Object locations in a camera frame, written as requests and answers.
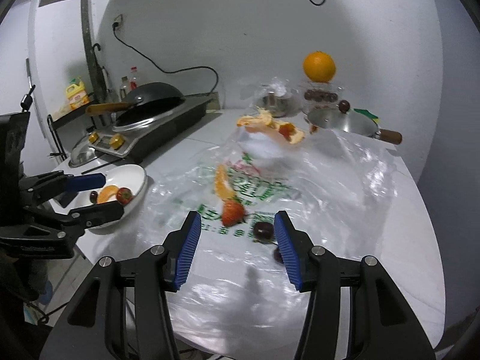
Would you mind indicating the pile of dark cherries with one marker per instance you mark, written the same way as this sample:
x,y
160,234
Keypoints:
x,y
320,95

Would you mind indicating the whole orange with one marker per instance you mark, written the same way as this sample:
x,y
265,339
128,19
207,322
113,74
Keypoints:
x,y
318,66

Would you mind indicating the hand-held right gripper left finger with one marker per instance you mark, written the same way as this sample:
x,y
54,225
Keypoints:
x,y
187,247

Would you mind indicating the large orange segment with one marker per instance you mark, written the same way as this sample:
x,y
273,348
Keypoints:
x,y
222,185

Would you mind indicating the printed clear plastic bag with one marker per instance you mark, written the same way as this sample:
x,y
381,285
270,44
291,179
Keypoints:
x,y
337,195

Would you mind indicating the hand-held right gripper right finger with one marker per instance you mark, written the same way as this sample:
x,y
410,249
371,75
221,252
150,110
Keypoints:
x,y
287,247

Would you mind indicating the white plate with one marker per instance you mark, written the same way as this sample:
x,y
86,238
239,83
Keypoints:
x,y
127,176

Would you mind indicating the green sponge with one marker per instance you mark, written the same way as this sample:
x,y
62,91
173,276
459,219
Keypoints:
x,y
365,113

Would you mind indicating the grey metal bar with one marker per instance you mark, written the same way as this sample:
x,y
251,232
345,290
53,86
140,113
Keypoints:
x,y
29,75

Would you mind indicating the steel wok lid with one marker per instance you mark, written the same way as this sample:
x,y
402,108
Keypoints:
x,y
80,150

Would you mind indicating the black umbrella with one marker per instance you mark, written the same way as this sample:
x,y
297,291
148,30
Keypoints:
x,y
102,78

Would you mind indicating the silver induction cooker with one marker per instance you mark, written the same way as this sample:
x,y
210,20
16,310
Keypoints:
x,y
150,127

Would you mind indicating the orange peel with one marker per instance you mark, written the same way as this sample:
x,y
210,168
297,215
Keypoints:
x,y
296,137

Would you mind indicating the black metal rack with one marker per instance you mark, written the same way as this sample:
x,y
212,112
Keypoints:
x,y
56,120

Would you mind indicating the yellow detergent bottle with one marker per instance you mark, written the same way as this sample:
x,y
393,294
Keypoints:
x,y
78,97

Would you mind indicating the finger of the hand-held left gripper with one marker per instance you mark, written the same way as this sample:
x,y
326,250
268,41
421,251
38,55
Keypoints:
x,y
88,182
101,213

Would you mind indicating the dark vertical pipe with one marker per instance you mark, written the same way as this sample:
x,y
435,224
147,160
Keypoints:
x,y
87,45

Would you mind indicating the black chopsticks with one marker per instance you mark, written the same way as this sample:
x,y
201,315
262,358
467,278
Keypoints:
x,y
103,165

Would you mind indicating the white wall socket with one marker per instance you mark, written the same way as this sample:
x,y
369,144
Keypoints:
x,y
118,20

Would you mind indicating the clear bag with steel cups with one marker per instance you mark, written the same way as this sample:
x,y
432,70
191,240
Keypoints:
x,y
275,97

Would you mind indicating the small orange segment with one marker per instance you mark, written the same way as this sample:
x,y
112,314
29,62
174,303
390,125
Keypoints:
x,y
107,194

